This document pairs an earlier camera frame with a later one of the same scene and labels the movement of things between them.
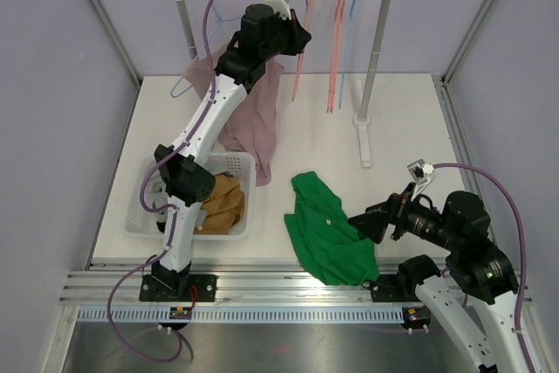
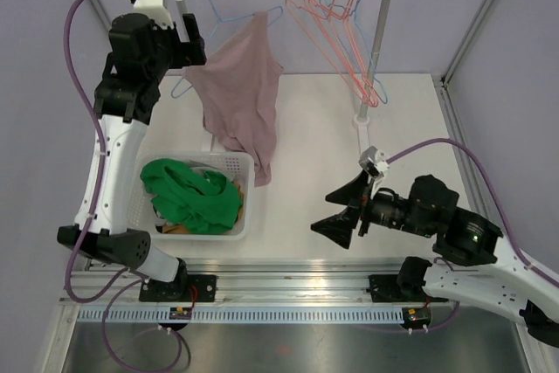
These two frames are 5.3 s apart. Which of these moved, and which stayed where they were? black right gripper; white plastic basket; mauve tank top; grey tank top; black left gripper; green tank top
Moved: grey tank top; green tank top; black left gripper; black right gripper
Stayed: mauve tank top; white plastic basket
